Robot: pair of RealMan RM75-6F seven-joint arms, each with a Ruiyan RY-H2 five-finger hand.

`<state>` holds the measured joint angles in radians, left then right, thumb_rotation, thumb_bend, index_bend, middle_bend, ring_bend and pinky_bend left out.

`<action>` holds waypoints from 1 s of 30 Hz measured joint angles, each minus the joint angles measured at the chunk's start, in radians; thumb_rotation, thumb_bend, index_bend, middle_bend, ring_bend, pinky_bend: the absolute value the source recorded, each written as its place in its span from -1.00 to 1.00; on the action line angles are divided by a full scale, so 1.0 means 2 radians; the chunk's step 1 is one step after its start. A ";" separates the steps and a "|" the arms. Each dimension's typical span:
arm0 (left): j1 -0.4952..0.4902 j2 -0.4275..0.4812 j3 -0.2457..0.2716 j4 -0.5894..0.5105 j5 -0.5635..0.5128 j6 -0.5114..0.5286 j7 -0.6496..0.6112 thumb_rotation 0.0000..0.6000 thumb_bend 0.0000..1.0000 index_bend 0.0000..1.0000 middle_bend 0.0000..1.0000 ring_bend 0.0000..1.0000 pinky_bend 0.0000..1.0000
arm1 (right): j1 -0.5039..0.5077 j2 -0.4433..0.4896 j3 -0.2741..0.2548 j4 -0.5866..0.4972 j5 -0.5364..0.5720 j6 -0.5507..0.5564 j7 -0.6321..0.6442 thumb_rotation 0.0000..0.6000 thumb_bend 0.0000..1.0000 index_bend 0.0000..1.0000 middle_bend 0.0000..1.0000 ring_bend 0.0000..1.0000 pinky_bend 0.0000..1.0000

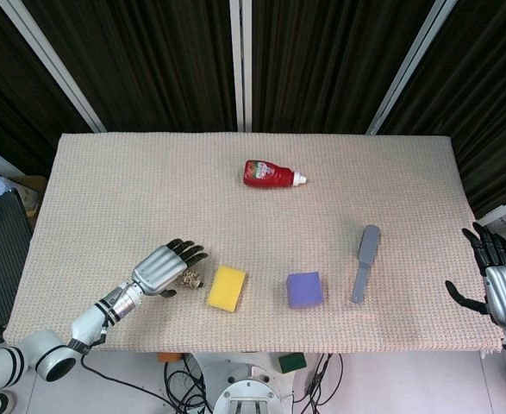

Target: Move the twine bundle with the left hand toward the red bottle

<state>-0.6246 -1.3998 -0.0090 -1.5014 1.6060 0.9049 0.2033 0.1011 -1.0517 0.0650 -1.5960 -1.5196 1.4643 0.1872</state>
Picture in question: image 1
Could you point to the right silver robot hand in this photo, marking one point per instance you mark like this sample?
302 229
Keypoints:
503 288

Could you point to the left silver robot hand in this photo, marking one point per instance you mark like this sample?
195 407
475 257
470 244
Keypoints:
157 270

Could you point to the small patterned brown object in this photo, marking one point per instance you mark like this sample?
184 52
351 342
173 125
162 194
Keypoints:
190 278

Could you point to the robot base column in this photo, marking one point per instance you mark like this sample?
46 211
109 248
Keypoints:
246 390

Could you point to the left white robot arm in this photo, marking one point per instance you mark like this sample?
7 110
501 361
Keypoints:
63 332

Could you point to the yellow sponge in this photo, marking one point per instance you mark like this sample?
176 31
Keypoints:
227 288

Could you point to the orange block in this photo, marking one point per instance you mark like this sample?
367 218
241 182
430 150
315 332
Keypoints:
168 357

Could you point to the beige woven table cloth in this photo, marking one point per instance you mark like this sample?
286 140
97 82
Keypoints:
252 224

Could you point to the grey brush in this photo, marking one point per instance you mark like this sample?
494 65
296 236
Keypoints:
365 261

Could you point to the red ketchup bottle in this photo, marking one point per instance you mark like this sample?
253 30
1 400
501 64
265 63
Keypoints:
270 174

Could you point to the purple sponge block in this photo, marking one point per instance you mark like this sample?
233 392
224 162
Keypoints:
304 290

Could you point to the black mesh chair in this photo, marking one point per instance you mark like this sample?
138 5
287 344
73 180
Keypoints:
0 267

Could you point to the green block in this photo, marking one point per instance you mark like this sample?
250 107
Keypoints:
292 362

